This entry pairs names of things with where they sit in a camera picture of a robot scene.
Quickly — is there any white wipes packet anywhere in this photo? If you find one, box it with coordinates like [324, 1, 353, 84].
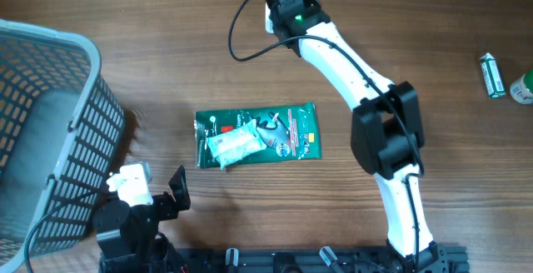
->
[207, 119, 267, 170]

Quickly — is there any green 3M glove package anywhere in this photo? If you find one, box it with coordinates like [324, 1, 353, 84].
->
[194, 102, 321, 168]

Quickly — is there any green lid jar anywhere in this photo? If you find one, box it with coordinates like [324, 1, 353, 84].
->
[510, 70, 533, 105]

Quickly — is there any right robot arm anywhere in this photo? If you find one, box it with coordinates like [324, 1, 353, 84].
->
[265, 0, 434, 272]

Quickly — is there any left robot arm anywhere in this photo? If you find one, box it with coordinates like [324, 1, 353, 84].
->
[92, 161, 191, 273]

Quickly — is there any white barcode scanner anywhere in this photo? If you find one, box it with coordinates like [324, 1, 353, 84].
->
[265, 3, 274, 34]

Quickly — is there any grey plastic mesh basket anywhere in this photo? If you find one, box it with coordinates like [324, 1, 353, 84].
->
[1, 21, 125, 272]

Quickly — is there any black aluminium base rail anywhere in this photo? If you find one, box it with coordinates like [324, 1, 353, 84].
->
[98, 245, 471, 273]

